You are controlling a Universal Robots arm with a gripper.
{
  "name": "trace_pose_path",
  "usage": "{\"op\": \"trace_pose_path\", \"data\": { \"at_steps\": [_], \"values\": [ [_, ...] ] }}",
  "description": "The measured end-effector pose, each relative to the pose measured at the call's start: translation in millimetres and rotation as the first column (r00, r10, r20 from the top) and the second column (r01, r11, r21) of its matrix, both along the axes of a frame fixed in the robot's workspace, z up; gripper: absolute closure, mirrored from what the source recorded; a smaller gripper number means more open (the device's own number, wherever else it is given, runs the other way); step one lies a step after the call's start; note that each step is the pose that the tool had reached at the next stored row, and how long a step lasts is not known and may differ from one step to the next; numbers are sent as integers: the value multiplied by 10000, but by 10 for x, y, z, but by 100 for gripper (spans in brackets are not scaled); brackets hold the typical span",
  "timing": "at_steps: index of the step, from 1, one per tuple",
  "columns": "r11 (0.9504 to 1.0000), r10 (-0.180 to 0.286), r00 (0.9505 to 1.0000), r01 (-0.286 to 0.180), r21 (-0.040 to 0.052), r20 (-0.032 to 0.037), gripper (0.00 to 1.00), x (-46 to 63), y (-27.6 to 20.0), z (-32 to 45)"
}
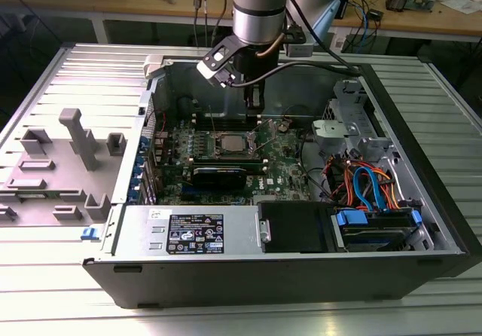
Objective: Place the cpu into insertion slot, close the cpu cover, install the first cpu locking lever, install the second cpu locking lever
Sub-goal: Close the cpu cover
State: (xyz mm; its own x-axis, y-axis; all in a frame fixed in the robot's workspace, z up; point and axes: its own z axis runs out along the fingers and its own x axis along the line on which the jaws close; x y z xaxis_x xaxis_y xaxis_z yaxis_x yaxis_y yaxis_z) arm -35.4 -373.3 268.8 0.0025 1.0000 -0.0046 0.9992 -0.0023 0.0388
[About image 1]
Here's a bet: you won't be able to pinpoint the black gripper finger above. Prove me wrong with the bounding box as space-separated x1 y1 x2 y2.
243 78 266 111

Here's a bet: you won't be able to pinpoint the metal socket cover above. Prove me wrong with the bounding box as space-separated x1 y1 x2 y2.
255 119 284 152

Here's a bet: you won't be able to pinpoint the black RAM slot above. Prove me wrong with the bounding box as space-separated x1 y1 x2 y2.
191 125 264 132
192 116 263 123
192 111 263 118
191 121 264 127

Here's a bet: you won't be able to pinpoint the CPU socket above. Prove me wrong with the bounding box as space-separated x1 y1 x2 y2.
214 130 261 160

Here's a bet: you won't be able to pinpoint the black disk bay cover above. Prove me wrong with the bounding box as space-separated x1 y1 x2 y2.
257 201 334 255

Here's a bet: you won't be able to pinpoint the green RAM stick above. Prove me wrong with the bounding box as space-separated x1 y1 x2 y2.
190 153 267 176

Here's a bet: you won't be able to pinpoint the green motherboard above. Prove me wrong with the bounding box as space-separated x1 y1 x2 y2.
154 116 316 207

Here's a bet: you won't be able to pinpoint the black graphics card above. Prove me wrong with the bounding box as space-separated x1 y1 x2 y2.
182 165 249 194

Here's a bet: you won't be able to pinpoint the silver metal disk bay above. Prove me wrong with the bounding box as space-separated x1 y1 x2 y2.
311 78 400 163

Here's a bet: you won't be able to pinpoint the grey plastic case latch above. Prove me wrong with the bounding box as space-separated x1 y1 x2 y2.
143 54 167 80

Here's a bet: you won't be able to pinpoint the wooden workbench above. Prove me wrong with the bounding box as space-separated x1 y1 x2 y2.
0 0 482 47

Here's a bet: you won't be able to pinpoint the blue card retainer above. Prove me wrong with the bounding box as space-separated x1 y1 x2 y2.
127 136 148 205

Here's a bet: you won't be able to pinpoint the silver power supply unit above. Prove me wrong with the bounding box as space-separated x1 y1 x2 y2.
100 203 264 258

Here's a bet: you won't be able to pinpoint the grey metal device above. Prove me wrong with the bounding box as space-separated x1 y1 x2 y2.
408 0 438 12

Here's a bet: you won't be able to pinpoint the hard disk blue carrier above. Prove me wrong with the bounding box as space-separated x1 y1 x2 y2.
330 208 425 253

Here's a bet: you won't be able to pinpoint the black open PC case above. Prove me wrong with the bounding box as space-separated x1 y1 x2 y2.
81 51 482 310

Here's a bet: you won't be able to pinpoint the grey parts rack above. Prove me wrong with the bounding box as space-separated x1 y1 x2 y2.
0 108 127 228

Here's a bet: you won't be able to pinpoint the white paper sheets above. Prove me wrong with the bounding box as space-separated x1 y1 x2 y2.
440 0 482 16

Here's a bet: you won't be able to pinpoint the black camera cable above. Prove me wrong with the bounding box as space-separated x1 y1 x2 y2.
224 0 362 88

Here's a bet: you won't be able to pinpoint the brown gripper cable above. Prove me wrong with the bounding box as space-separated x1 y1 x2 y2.
255 34 284 59

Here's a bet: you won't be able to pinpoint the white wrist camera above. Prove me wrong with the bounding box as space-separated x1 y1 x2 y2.
195 36 237 89

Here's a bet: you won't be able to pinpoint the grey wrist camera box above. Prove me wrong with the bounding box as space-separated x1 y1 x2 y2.
284 41 315 59

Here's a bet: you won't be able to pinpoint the grey hanging cable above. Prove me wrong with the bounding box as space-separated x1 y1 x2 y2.
201 0 211 49
191 0 202 49

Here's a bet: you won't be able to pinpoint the thin red wire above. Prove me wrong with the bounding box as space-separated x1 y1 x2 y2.
148 108 168 136

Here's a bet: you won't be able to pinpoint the blue network cable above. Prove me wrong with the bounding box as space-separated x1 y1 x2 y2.
360 2 374 54

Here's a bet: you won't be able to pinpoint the blue data wire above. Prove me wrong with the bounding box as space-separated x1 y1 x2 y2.
352 165 391 213

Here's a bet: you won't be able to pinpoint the orange power wire bundle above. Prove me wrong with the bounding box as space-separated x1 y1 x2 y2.
323 154 410 212

